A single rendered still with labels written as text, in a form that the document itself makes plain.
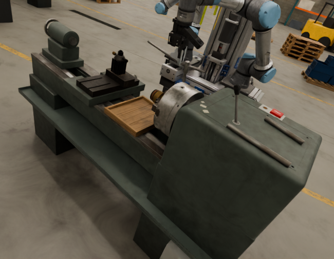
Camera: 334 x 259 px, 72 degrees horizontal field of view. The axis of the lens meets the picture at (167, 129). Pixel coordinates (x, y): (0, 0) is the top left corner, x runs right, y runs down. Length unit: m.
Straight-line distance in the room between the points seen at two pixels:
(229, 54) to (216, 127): 1.04
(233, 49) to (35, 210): 1.96
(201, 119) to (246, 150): 0.23
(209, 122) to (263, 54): 0.69
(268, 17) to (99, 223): 1.80
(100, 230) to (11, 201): 0.72
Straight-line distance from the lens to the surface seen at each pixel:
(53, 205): 2.12
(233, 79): 1.77
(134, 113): 1.57
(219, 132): 0.98
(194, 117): 1.02
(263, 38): 1.48
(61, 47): 2.04
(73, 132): 1.89
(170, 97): 1.21
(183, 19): 1.09
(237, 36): 1.92
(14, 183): 2.31
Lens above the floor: 1.75
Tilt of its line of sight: 35 degrees down
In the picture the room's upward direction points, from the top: 18 degrees clockwise
